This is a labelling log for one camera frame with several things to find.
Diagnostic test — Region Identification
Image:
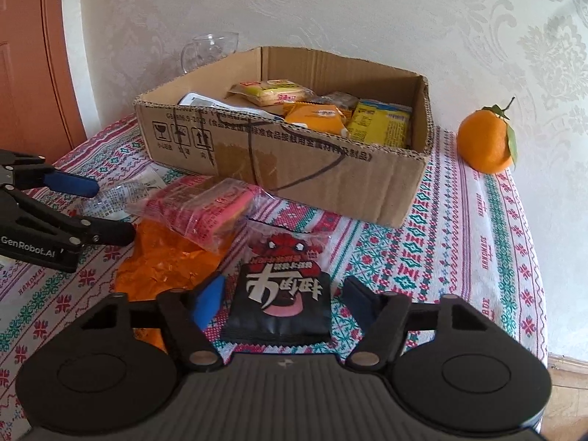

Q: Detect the cardboard box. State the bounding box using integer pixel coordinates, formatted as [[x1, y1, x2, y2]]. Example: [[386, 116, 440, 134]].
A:
[[135, 47, 434, 228]]

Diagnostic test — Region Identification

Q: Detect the orange foil bag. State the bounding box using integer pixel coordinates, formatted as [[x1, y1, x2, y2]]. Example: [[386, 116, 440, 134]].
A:
[[111, 218, 232, 349]]

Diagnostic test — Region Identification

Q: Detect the clear dark snack packet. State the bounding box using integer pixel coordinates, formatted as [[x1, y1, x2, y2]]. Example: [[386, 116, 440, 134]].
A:
[[81, 167, 164, 220]]

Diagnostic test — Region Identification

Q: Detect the black red snack packet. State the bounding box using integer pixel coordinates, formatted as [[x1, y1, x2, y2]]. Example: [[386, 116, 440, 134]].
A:
[[221, 227, 331, 347]]

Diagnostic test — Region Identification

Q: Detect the pink clear snack packet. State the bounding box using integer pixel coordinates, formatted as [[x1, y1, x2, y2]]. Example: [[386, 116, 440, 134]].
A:
[[126, 175, 271, 253]]

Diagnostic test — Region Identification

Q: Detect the yellow long snack pack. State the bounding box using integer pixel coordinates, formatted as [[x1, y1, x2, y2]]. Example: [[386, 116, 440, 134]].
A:
[[347, 100, 413, 148]]

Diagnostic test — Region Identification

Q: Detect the patterned tablecloth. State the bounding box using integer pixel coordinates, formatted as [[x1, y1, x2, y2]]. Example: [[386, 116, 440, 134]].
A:
[[1, 129, 547, 440]]

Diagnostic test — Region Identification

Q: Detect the brown wooden door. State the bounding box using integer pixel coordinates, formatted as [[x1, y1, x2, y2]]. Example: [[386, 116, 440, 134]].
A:
[[0, 0, 87, 162]]

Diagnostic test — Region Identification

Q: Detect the white spicy strips bag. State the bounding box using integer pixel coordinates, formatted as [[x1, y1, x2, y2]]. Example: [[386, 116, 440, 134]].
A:
[[178, 93, 274, 118]]

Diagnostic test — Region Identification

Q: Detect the yellow bread snack packet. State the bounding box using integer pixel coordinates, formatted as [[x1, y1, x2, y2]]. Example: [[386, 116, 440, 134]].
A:
[[228, 80, 315, 107]]

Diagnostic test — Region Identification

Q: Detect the orange tangerine with leaf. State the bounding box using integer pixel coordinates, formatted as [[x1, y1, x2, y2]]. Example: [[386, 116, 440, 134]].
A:
[[456, 97, 518, 174]]

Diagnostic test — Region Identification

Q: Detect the clear glass mug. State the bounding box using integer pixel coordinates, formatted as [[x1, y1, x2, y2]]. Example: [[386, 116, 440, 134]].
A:
[[180, 32, 239, 74]]

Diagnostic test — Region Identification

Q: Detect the small grey clear packet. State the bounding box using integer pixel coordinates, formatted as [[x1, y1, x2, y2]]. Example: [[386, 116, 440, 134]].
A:
[[315, 92, 359, 112]]

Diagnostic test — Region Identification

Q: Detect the orange square snack packet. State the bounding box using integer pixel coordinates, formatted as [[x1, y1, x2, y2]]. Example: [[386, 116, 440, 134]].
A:
[[285, 103, 348, 137]]

